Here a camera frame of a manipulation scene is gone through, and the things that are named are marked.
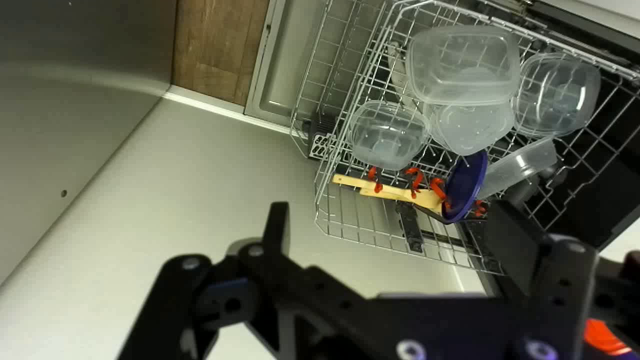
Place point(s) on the large clear square container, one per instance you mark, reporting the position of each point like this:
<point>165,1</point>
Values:
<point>464,80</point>

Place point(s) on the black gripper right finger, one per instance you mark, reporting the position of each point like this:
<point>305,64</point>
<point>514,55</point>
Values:
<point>539,296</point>

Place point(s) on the clear plastic bowl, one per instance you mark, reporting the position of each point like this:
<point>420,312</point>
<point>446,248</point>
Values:
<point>386,134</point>

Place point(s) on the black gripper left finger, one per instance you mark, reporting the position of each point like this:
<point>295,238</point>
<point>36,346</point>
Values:
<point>194,299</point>

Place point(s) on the yellow wooden spatula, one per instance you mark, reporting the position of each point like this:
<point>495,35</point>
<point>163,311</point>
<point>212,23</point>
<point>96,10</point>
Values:
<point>423,198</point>

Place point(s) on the open dishwasher door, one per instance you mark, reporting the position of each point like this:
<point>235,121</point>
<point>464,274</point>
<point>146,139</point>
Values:
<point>286,41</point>

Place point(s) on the clear round plastic container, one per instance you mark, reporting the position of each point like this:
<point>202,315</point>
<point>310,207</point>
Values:
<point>557,95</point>

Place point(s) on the small clear plastic container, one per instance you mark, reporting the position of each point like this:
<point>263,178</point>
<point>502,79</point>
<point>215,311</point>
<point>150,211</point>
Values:
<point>516,166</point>

